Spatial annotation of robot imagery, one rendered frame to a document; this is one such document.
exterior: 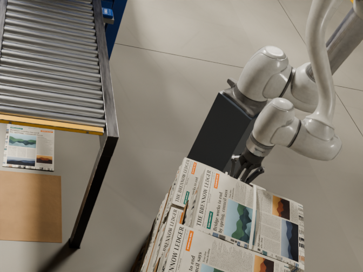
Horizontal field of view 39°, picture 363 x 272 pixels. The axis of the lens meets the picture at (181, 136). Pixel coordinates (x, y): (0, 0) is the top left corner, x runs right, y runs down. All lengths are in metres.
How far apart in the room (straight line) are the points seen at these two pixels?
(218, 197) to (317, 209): 2.01
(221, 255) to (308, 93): 0.89
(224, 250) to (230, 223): 0.12
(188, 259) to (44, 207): 1.50
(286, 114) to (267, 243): 0.41
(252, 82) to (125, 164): 1.28
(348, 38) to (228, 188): 0.70
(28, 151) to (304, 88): 1.68
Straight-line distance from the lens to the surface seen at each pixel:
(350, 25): 1.93
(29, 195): 2.90
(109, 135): 2.14
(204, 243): 1.54
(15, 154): 3.09
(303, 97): 2.19
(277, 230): 1.72
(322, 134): 1.71
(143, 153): 3.32
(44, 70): 2.41
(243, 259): 1.57
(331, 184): 3.93
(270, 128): 1.67
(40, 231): 2.76
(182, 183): 2.02
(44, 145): 3.17
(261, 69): 2.15
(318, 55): 1.74
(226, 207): 1.68
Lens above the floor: 2.20
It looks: 38 degrees down
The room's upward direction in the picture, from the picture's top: 25 degrees clockwise
